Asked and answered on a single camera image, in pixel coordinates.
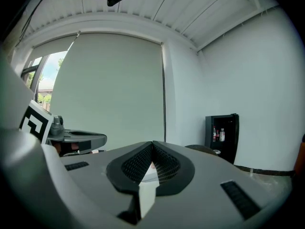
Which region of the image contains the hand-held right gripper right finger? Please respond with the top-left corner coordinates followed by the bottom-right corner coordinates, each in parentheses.
top-left (142, 140), bottom-right (277, 229)

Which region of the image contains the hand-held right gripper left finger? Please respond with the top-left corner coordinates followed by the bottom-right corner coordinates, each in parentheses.
top-left (59, 140), bottom-right (153, 229)

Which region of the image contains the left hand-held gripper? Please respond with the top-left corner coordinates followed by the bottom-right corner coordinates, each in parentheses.
top-left (0, 55), bottom-right (108, 154)

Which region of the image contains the person's left hand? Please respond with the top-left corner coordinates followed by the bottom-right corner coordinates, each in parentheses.
top-left (53, 141), bottom-right (81, 157)

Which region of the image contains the large grey roller blind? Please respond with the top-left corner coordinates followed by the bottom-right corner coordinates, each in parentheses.
top-left (51, 31), bottom-right (165, 150)

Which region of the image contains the black cabinet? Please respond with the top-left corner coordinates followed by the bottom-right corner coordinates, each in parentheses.
top-left (204, 113), bottom-right (240, 165)

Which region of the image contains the small grey roller blind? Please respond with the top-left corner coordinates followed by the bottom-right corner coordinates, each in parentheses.
top-left (31, 35), bottom-right (77, 55)

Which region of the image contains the blind pull cord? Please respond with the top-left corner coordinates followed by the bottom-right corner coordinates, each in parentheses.
top-left (161, 42), bottom-right (167, 143)

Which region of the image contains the black window frame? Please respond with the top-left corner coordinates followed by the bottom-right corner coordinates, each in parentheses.
top-left (20, 54), bottom-right (50, 103)

